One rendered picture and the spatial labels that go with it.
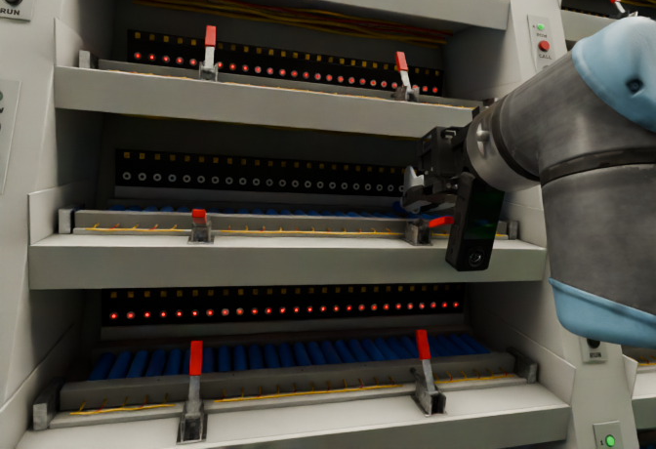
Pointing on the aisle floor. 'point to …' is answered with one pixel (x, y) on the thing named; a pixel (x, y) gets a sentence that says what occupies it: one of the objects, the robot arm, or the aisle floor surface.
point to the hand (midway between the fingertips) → (414, 209)
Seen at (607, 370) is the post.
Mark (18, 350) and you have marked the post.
